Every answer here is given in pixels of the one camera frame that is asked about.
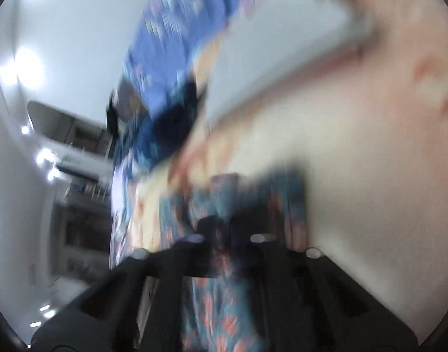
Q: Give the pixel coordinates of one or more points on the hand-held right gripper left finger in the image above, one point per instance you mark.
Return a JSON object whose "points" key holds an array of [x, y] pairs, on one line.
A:
{"points": [[172, 264]]}

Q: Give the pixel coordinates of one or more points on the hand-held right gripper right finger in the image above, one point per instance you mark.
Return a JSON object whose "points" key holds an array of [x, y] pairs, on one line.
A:
{"points": [[282, 282]]}

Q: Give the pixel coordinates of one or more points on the teal floral garment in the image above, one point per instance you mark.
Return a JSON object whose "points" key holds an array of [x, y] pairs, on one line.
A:
{"points": [[213, 311]]}

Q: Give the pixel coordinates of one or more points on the dark shelf unit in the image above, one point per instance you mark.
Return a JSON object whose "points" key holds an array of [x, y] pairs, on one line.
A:
{"points": [[81, 220]]}

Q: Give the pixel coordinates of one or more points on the navy star print blanket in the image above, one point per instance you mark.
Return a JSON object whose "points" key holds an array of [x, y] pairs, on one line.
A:
{"points": [[165, 132]]}

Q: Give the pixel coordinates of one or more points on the cream bed sheet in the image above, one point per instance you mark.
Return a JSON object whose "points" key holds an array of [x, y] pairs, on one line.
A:
{"points": [[374, 154]]}

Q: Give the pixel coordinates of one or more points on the white cloth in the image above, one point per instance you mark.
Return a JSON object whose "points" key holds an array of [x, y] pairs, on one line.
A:
{"points": [[282, 51]]}

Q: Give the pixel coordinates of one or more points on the blue printed bed sheet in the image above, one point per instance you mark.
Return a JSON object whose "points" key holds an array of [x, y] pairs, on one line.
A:
{"points": [[180, 18]]}

